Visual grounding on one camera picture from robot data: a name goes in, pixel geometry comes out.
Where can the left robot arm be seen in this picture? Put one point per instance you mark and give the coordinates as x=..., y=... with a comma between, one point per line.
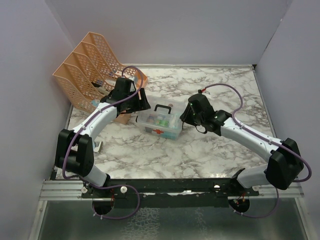
x=75, y=148

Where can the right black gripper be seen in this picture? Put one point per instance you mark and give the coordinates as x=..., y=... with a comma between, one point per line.
x=185, y=116

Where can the small white blue clip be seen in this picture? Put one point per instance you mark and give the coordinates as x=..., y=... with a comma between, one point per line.
x=97, y=146

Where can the blue packet in organizer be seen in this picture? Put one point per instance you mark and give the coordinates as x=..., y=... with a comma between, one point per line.
x=95, y=102

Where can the dark item in organizer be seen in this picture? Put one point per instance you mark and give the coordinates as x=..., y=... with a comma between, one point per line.
x=103, y=87

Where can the green small medicine box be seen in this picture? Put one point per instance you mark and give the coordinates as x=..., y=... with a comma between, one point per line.
x=164, y=123

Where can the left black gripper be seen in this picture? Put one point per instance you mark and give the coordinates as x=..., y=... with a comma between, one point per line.
x=143, y=99

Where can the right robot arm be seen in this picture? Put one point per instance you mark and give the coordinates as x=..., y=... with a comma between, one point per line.
x=282, y=156

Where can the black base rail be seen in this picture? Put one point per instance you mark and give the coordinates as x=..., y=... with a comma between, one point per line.
x=169, y=193

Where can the red white box in organizer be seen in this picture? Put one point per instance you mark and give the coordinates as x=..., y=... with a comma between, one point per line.
x=118, y=73

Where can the clear box lid black handle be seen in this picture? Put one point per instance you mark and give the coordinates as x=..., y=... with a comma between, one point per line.
x=159, y=106

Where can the peach plastic file organizer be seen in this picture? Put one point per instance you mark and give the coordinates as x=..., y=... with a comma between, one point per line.
x=91, y=60

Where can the clear first aid box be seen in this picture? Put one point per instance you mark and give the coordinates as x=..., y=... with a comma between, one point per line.
x=151, y=125

